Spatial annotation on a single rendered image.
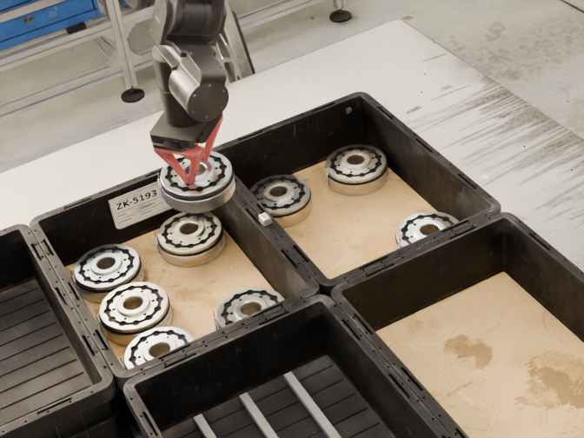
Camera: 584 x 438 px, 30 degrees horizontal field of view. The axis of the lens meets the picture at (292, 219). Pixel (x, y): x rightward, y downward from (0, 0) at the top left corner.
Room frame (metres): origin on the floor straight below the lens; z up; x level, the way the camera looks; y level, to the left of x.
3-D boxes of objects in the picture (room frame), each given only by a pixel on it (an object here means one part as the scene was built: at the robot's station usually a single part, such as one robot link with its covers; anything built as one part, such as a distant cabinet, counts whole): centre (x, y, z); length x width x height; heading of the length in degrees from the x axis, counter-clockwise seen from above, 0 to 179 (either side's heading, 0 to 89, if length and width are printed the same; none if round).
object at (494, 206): (1.33, -0.09, 0.92); 0.40 x 0.30 x 0.02; 23
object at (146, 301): (1.18, 0.25, 0.86); 0.05 x 0.05 x 0.01
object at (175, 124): (1.24, 0.12, 1.15); 0.10 x 0.07 x 0.07; 155
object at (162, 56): (1.23, 0.12, 1.21); 0.07 x 0.06 x 0.07; 23
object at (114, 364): (1.21, 0.19, 0.92); 0.40 x 0.30 x 0.02; 23
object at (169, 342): (1.08, 0.21, 0.86); 0.05 x 0.05 x 0.01
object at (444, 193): (1.33, -0.09, 0.87); 0.40 x 0.30 x 0.11; 23
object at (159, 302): (1.18, 0.25, 0.86); 0.10 x 0.10 x 0.01
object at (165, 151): (1.24, 0.13, 1.08); 0.07 x 0.07 x 0.09; 65
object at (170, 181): (1.25, 0.12, 1.03); 0.10 x 0.10 x 0.01
